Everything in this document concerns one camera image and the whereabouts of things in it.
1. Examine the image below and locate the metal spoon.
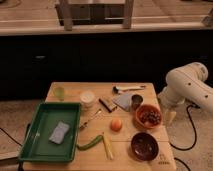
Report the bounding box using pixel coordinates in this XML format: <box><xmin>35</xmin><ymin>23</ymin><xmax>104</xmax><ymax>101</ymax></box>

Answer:
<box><xmin>79</xmin><ymin>109</ymin><xmax>102</xmax><ymax>130</ymax></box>

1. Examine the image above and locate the metal cup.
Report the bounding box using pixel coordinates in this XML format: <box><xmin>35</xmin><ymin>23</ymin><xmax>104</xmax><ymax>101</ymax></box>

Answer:
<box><xmin>131</xmin><ymin>94</ymin><xmax>143</xmax><ymax>110</ymax></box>

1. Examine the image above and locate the blue sponge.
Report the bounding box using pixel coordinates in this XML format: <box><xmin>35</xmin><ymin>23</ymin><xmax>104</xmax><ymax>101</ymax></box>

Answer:
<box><xmin>49</xmin><ymin>121</ymin><xmax>70</xmax><ymax>144</ymax></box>

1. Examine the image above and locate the orange apple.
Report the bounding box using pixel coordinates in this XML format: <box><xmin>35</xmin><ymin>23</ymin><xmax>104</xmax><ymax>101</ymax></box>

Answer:
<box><xmin>110</xmin><ymin>118</ymin><xmax>122</xmax><ymax>132</ymax></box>

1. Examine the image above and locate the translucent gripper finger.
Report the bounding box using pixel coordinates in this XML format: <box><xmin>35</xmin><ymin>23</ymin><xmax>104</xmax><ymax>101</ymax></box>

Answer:
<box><xmin>166</xmin><ymin>111</ymin><xmax>176</xmax><ymax>125</ymax></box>

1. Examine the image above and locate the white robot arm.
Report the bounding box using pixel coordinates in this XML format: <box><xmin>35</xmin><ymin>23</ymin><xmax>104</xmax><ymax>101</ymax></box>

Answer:
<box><xmin>157</xmin><ymin>62</ymin><xmax>213</xmax><ymax>125</ymax></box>

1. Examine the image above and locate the black cable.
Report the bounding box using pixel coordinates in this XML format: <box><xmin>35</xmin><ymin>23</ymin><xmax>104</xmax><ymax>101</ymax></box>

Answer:
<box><xmin>168</xmin><ymin>103</ymin><xmax>202</xmax><ymax>152</ymax></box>

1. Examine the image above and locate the green plastic tray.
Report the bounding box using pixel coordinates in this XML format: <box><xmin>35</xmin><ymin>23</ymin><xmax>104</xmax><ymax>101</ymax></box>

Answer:
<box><xmin>18</xmin><ymin>102</ymin><xmax>81</xmax><ymax>162</ymax></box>

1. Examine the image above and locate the yellow stick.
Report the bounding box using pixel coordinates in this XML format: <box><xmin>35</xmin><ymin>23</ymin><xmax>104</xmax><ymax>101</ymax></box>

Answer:
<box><xmin>103</xmin><ymin>132</ymin><xmax>114</xmax><ymax>160</ymax></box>

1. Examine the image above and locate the green translucent cup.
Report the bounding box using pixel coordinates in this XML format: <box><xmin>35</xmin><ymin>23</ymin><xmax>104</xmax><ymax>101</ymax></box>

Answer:
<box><xmin>53</xmin><ymin>87</ymin><xmax>65</xmax><ymax>101</ymax></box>

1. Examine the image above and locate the wooden stool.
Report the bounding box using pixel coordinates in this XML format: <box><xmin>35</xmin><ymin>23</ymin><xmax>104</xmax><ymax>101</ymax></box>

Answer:
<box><xmin>55</xmin><ymin>0</ymin><xmax>134</xmax><ymax>31</ymax></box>

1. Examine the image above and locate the dark brown bowl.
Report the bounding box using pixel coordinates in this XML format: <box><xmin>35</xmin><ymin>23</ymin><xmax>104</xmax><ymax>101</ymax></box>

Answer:
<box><xmin>131</xmin><ymin>132</ymin><xmax>159</xmax><ymax>161</ymax></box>

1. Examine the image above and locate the orange bowl with food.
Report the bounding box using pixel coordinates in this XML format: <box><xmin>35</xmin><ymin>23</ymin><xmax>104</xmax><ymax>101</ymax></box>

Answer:
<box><xmin>135</xmin><ymin>104</ymin><xmax>162</xmax><ymax>129</ymax></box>

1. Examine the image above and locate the dark rectangular block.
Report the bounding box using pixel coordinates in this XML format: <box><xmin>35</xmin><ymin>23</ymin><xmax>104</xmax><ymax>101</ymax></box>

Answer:
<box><xmin>99</xmin><ymin>97</ymin><xmax>117</xmax><ymax>113</ymax></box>

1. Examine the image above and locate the white paper cup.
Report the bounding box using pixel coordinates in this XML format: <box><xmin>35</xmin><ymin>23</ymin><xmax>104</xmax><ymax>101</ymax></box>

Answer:
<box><xmin>80</xmin><ymin>91</ymin><xmax>95</xmax><ymax>108</ymax></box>

